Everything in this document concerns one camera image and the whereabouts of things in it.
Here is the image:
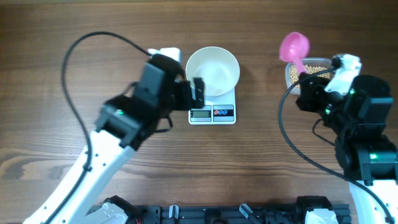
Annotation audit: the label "white bowl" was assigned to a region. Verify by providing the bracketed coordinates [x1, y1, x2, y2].
[185, 47, 240, 96]

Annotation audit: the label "pink plastic scoop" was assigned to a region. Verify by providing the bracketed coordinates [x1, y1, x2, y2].
[279, 32, 310, 74]

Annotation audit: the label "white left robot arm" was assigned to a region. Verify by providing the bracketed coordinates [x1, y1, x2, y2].
[25, 54, 205, 223]

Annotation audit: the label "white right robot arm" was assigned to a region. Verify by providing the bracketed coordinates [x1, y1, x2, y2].
[296, 73, 397, 223]

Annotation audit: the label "white digital kitchen scale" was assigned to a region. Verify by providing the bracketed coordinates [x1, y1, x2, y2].
[188, 88, 236, 125]

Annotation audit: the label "soybeans in container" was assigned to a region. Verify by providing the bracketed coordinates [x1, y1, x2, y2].
[286, 63, 331, 88]

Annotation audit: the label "clear plastic container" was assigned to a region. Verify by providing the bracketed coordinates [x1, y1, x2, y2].
[284, 57, 336, 96]

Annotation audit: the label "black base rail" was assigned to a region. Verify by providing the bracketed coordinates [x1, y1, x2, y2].
[90, 195, 352, 224]

